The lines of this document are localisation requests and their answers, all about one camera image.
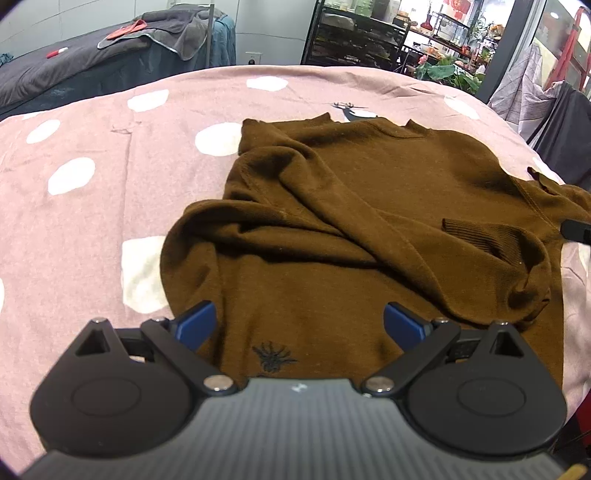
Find plaid hanging cloth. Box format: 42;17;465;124
488;44;562;137

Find green plants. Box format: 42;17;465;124
414;56;486;96

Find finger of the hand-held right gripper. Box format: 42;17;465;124
560;220;591;246

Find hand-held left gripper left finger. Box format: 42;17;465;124
68;301;239;398

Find brown sweater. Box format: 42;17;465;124
160;113;591;394

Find pink spotted bed cover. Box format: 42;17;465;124
0;65;591;472

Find dark hanging cloth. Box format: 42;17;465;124
531;83;591;191

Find dark grey massage bed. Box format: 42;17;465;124
0;4;237;121

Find red hanger frame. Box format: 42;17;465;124
545;8;591;94

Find small red cloth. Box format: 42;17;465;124
107;20;148;41

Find display rack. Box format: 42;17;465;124
406;8;509;62

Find black trolley cart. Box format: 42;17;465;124
301;0;411;75

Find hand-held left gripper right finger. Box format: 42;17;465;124
360;302;533;398

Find grey towel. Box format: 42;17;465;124
96;4;230;62

